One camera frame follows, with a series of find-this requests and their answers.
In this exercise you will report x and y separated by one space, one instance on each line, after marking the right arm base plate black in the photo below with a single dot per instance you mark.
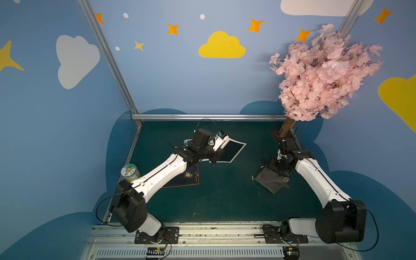
274 235

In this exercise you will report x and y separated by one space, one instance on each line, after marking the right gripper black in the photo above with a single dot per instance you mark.
278 167

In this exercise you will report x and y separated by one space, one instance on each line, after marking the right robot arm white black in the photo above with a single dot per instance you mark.
342 219

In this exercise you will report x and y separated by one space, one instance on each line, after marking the grey blue wiping cloth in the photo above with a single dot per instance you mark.
271 180

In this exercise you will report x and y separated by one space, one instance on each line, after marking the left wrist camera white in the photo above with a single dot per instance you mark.
221 140

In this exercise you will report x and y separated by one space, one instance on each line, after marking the left controller board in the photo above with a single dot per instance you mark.
152 252

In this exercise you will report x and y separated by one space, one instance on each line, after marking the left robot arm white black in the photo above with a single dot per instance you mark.
129 201

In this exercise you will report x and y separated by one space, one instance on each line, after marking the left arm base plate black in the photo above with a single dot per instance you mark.
170 234

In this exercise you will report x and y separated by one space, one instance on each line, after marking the pink cherry blossom tree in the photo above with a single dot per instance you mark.
321 77

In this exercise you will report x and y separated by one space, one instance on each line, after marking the red framed drawing tablet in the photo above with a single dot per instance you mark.
189 177

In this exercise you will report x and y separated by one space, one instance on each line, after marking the right controller board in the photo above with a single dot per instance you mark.
290 253

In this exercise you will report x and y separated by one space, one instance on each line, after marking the aluminium mounting rail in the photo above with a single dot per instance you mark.
210 241

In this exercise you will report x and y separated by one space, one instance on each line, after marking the white framed drawing tablet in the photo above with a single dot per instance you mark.
232 151

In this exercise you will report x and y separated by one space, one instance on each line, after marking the controller board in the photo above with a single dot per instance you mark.
152 252
290 253

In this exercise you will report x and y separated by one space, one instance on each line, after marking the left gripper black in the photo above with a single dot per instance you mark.
214 153

